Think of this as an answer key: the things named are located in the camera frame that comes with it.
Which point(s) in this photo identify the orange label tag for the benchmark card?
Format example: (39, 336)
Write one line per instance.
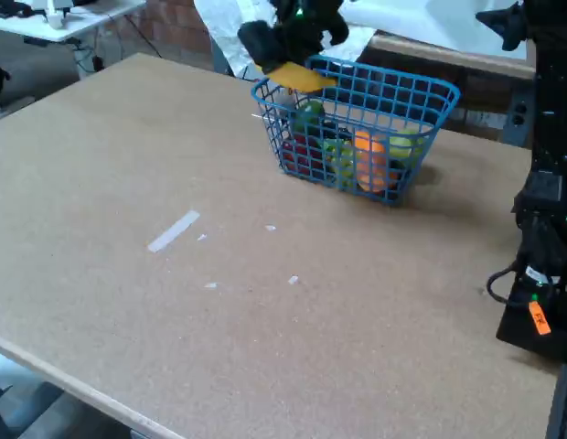
(539, 318)

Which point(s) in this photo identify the black metal post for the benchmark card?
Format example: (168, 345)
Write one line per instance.
(562, 402)

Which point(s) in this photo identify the white object on desk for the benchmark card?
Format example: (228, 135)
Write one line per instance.
(59, 16)

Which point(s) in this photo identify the orange toy fruit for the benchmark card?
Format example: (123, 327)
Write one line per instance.
(370, 142)

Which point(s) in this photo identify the light green toy apple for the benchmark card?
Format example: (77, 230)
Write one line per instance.
(407, 142)

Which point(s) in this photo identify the grey outlet panel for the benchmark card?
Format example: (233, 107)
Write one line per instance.
(520, 114)

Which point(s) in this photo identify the white panel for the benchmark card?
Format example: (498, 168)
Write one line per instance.
(448, 23)

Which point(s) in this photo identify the black clamp piece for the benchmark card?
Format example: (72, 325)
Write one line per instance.
(505, 25)

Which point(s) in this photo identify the wooden bench top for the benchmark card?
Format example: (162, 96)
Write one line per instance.
(448, 52)

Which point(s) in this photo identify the white basket tag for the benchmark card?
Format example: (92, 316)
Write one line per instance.
(285, 97)

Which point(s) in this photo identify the white desk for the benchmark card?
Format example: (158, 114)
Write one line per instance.
(82, 23)

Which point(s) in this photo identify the yellow toy banana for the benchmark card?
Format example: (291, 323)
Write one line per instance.
(297, 78)

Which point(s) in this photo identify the yellow-green toy fruit bunch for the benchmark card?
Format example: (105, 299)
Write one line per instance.
(340, 160)

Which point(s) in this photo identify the long white tape strip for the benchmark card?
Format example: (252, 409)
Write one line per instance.
(174, 231)

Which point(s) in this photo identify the black toy grapes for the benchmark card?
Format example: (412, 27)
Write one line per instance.
(333, 132)

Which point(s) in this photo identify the round dark green toy fruit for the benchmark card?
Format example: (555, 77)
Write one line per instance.
(307, 113)

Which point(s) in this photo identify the red toy pomegranate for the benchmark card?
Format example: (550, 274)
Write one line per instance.
(299, 157)

